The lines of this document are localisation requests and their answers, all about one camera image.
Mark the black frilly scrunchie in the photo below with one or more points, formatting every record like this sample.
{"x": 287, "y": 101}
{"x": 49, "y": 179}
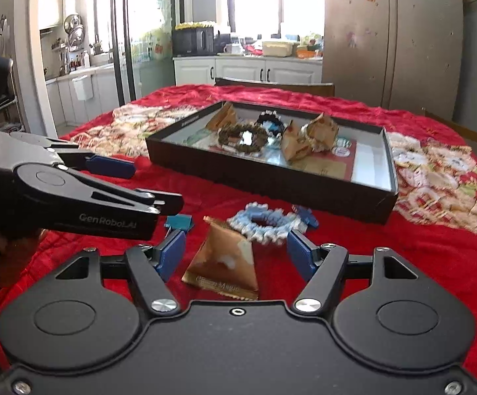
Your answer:
{"x": 263, "y": 116}

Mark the person's left forearm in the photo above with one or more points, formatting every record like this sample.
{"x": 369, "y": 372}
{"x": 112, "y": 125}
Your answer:
{"x": 3, "y": 242}

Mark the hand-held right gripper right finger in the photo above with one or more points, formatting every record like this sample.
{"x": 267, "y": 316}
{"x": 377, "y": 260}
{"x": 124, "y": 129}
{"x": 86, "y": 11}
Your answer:
{"x": 302, "y": 255}

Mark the light blue frilly scrunchie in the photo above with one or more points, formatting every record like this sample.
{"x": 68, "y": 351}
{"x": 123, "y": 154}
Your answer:
{"x": 242, "y": 224}

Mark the black microwave oven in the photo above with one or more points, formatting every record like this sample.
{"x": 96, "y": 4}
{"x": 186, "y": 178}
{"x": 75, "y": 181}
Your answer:
{"x": 193, "y": 41}

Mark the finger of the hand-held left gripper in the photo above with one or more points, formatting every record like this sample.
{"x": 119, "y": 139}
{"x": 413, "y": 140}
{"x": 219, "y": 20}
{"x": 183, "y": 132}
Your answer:
{"x": 111, "y": 166}
{"x": 168, "y": 203}

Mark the red printed blanket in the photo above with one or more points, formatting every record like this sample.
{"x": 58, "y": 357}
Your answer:
{"x": 428, "y": 263}

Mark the white hanging bin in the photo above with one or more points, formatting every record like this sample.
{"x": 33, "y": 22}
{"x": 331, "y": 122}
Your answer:
{"x": 81, "y": 88}

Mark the black shallow box tray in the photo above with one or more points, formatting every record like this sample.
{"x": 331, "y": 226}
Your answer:
{"x": 263, "y": 181}

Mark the white kitchen cabinet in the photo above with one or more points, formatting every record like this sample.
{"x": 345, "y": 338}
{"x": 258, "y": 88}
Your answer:
{"x": 242, "y": 70}

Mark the white kitchen counter unit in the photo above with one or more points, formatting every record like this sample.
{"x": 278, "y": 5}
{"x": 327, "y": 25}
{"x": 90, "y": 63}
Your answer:
{"x": 69, "y": 98}

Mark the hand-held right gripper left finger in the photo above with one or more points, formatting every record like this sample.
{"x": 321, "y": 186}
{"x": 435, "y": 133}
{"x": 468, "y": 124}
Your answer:
{"x": 170, "y": 255}

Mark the cream plastic basin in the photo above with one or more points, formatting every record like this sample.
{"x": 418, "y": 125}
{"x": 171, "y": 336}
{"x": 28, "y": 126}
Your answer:
{"x": 279, "y": 48}

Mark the dark wooden chair back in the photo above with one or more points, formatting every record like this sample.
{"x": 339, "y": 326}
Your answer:
{"x": 275, "y": 87}
{"x": 469, "y": 131}

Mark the steel pot lids rack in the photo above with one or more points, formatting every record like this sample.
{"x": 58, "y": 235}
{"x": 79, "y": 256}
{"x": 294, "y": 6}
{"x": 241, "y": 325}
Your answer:
{"x": 73, "y": 31}

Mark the metal storage rack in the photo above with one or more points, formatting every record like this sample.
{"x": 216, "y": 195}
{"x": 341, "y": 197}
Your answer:
{"x": 14, "y": 107}

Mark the brown knitted scrunchie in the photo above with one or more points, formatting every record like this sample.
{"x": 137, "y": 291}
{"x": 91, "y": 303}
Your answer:
{"x": 226, "y": 135}

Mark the steel double door fridge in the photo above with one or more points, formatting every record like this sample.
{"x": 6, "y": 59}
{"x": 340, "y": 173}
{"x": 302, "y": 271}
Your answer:
{"x": 391, "y": 41}

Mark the blue binder clip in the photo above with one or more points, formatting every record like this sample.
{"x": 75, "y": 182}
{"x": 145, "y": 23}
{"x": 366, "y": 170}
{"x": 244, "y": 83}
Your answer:
{"x": 179, "y": 222}
{"x": 306, "y": 216}

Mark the white cup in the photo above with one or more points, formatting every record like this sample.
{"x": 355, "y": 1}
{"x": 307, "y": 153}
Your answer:
{"x": 232, "y": 49}

